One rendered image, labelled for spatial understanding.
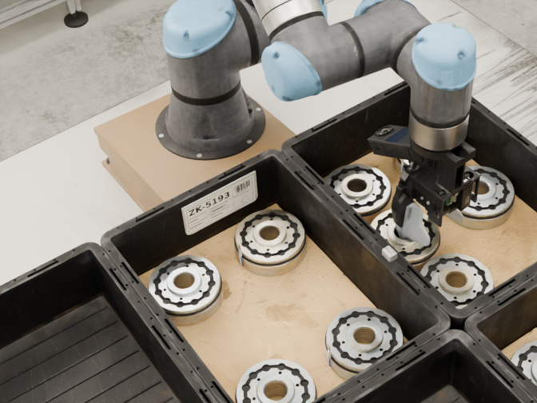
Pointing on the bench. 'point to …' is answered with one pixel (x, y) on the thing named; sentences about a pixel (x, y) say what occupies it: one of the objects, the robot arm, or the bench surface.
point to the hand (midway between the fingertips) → (417, 227)
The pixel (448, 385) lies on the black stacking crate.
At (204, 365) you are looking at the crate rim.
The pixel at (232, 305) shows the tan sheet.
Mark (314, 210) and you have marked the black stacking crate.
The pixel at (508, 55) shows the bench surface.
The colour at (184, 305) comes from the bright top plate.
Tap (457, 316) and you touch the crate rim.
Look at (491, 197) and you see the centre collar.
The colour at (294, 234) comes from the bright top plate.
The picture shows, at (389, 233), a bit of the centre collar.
